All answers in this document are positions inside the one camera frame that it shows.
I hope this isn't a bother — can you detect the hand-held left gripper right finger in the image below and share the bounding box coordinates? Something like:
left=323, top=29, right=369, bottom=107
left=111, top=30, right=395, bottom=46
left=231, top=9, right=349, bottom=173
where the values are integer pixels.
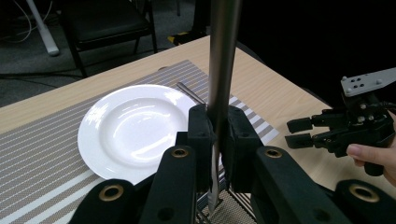
left=223, top=105, right=353, bottom=224

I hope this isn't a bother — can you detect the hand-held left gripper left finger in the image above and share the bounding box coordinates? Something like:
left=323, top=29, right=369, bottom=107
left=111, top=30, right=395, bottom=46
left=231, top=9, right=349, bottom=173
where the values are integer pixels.
left=139, top=104, right=218, bottom=224

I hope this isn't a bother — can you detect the silver metal utensil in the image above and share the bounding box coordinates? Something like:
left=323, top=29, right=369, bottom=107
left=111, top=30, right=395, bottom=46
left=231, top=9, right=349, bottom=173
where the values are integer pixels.
left=176, top=81, right=207, bottom=105

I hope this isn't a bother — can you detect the metal utensil handle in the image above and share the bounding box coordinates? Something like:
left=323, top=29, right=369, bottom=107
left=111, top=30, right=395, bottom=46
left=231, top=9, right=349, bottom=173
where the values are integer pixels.
left=206, top=0, right=243, bottom=216

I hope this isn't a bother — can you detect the white plate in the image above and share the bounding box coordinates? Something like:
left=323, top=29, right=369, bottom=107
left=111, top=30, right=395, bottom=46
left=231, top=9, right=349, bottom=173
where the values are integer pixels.
left=77, top=83, right=213, bottom=186

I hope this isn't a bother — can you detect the black stand base striped tape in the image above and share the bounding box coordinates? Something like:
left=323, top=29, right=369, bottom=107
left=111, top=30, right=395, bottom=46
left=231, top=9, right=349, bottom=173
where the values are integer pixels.
left=167, top=0, right=213, bottom=47

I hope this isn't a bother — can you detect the black folding chair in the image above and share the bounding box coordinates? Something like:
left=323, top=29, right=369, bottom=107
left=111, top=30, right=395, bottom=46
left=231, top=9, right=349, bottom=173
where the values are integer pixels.
left=60, top=0, right=159, bottom=78

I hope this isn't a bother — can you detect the striped placemat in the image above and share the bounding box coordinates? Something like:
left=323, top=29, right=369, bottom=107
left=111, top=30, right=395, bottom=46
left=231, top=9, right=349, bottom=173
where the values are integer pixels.
left=0, top=59, right=279, bottom=224

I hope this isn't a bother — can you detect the white metal stand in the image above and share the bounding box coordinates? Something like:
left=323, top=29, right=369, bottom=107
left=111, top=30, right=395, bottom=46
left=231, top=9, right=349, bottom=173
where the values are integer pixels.
left=25, top=0, right=61, bottom=57

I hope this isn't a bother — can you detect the black floor cable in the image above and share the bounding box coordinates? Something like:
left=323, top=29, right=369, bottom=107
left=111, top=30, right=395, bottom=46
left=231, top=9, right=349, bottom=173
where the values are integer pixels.
left=0, top=70, right=82, bottom=81

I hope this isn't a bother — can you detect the white cable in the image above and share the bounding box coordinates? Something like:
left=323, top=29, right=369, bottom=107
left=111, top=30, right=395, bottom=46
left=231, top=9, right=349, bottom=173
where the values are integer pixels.
left=0, top=0, right=33, bottom=44

